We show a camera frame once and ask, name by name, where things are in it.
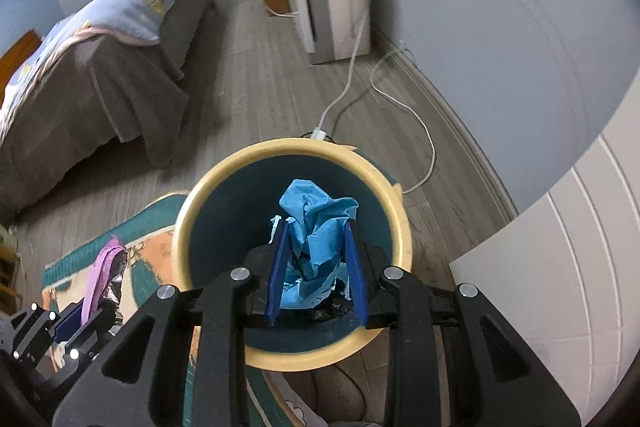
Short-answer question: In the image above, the teal and cream horse rug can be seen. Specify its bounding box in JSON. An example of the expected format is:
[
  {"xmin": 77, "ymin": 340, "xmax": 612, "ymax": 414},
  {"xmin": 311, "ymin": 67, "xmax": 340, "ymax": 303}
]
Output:
[{"xmin": 41, "ymin": 191, "xmax": 321, "ymax": 427}]

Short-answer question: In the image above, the looped white cable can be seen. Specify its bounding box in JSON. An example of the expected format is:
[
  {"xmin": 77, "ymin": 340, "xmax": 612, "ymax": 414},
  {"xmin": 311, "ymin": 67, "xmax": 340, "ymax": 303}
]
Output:
[{"xmin": 370, "ymin": 42, "xmax": 436, "ymax": 195}]

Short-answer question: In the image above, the light blue printed blanket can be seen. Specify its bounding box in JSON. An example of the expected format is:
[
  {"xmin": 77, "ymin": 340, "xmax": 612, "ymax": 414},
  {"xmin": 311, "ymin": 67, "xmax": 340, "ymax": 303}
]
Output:
[{"xmin": 0, "ymin": 0, "xmax": 193, "ymax": 142}]

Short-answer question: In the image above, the blue face mask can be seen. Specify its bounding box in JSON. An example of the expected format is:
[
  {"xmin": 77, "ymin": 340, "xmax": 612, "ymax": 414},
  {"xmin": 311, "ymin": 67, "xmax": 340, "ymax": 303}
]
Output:
[{"xmin": 270, "ymin": 178, "xmax": 361, "ymax": 310}]

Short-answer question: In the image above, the bed with brown bedspread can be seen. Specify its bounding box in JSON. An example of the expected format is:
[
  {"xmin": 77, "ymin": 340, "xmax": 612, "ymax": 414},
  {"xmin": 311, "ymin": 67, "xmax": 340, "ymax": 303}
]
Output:
[{"xmin": 0, "ymin": 0, "xmax": 218, "ymax": 218}]

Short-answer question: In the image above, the white air purifier cable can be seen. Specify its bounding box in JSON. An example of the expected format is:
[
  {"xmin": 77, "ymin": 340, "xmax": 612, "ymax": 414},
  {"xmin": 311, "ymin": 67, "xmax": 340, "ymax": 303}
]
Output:
[{"xmin": 312, "ymin": 12, "xmax": 368, "ymax": 140}]

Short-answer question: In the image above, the white door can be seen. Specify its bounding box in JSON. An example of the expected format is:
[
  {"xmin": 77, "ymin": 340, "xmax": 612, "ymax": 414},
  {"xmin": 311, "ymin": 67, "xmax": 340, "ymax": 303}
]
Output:
[{"xmin": 447, "ymin": 119, "xmax": 640, "ymax": 427}]

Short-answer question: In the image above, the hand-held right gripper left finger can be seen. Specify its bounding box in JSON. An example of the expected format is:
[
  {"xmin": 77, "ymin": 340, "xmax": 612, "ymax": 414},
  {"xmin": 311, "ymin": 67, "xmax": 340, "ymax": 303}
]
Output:
[{"xmin": 52, "ymin": 218, "xmax": 296, "ymax": 427}]

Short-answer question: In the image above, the wooden headboard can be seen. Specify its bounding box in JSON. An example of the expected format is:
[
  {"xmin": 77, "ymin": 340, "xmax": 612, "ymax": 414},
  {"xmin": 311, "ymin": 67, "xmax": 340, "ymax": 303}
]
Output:
[{"xmin": 0, "ymin": 30, "xmax": 43, "ymax": 80}]

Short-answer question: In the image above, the yellow rimmed teal trash bin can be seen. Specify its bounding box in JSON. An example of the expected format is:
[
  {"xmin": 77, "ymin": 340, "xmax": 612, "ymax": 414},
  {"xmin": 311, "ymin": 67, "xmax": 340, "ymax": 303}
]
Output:
[{"xmin": 172, "ymin": 138, "xmax": 415, "ymax": 373}]

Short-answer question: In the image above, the purple foil wrapper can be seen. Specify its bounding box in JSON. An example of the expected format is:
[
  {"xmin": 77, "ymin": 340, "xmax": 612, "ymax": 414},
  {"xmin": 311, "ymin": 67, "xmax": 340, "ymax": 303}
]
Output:
[{"xmin": 80, "ymin": 234, "xmax": 128, "ymax": 323}]

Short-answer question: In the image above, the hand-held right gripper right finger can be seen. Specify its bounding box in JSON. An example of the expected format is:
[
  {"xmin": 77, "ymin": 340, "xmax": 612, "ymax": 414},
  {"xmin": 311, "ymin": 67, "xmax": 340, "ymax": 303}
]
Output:
[{"xmin": 343, "ymin": 220, "xmax": 582, "ymax": 427}]

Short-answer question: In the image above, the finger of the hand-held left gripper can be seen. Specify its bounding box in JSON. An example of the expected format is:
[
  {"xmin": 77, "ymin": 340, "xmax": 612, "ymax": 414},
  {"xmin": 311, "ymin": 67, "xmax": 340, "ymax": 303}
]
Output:
[
  {"xmin": 65, "ymin": 306, "xmax": 122, "ymax": 364},
  {"xmin": 0, "ymin": 299, "xmax": 87, "ymax": 360}
]

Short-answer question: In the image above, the white nightstand cable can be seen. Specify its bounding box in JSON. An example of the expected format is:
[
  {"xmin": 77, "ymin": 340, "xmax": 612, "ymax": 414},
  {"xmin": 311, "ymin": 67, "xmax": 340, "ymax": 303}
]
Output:
[{"xmin": 262, "ymin": 3, "xmax": 301, "ymax": 18}]

